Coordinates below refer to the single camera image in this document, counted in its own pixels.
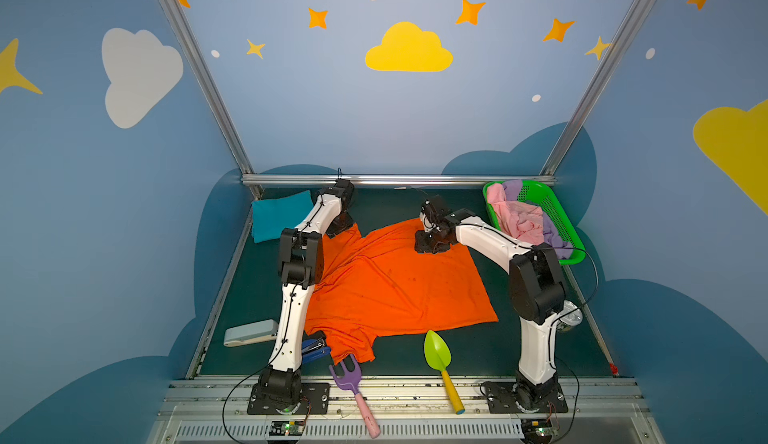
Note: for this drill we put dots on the aluminium left frame post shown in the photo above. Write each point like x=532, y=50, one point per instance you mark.
x=176, y=17

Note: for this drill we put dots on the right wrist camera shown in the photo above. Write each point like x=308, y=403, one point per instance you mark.
x=427, y=215

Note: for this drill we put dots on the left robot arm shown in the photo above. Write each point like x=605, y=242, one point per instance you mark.
x=300, y=268

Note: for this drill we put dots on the aluminium frame post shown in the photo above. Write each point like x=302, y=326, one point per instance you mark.
x=176, y=17
x=622, y=40

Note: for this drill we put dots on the green toy shovel yellow handle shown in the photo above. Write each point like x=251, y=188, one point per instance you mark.
x=438, y=357

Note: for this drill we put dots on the blue stapler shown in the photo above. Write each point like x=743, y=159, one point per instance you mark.
x=314, y=348

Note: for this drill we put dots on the left green circuit board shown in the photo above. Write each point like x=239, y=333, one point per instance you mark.
x=286, y=429

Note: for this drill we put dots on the right green circuit board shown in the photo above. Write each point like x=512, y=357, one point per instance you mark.
x=537, y=432

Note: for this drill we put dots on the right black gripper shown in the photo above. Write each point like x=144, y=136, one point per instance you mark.
x=429, y=244

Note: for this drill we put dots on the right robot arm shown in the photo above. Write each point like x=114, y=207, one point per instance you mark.
x=536, y=288

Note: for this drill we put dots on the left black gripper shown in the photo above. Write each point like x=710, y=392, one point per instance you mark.
x=340, y=223

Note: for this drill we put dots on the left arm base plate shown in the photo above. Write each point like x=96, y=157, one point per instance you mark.
x=313, y=398

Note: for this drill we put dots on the purple toy rake pink handle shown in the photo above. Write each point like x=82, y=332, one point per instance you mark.
x=347, y=376

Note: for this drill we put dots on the pink t shirt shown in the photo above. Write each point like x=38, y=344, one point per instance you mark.
x=518, y=219

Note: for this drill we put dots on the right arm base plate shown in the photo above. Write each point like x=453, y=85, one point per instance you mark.
x=504, y=397

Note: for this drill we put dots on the aluminium right frame post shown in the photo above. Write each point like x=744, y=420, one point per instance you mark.
x=622, y=40

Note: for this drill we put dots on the orange t shirt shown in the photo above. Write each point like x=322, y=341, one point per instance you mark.
x=378, y=285

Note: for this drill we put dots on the green plastic basket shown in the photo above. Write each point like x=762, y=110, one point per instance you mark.
x=578, y=254

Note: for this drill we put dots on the aluminium back frame rail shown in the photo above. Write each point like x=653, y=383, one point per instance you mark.
x=383, y=180

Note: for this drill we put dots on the green circuit board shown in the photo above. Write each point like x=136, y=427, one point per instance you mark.
x=286, y=429
x=537, y=432

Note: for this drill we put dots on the grey stapler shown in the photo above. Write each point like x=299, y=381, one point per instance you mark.
x=251, y=333

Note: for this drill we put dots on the front aluminium mounting rail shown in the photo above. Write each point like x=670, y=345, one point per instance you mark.
x=408, y=410

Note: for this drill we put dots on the folded teal t shirt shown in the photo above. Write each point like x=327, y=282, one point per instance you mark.
x=271, y=216

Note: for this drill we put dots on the purple t shirt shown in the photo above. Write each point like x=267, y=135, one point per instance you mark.
x=555, y=233

